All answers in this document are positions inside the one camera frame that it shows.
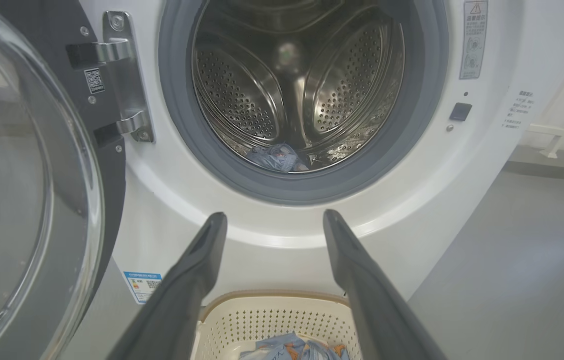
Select grey warning sticker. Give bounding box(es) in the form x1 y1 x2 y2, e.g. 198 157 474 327
459 0 489 80

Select blue energy label sticker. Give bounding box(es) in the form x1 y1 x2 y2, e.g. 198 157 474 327
123 271 162 305

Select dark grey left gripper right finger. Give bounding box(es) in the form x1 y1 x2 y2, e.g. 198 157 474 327
323 209 447 360

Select blue cartoon-print shirt cream trim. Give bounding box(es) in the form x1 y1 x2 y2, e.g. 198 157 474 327
239 332 350 360

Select black door latch socket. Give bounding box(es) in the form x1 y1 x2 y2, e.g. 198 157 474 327
450 102 473 122

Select chrome door hinge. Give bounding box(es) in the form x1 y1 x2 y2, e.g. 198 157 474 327
66 11 155 147

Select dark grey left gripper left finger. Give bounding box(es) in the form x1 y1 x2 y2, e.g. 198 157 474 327
107 212 228 360

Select white front-load washing machine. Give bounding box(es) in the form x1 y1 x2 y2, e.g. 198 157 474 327
59 0 564 360

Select blue cartoon-print shorts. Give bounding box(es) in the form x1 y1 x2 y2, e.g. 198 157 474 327
246 143 310 173

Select small QR code sticker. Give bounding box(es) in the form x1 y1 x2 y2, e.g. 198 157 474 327
84 68 105 94

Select dark round glass washer door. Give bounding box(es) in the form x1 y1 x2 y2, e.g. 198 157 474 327
0 0 126 360

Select cream perforated laundry basket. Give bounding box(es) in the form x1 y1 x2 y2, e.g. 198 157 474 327
191 291 362 360

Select printed text notice sticker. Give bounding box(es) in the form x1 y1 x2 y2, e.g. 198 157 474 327
502 90 535 130

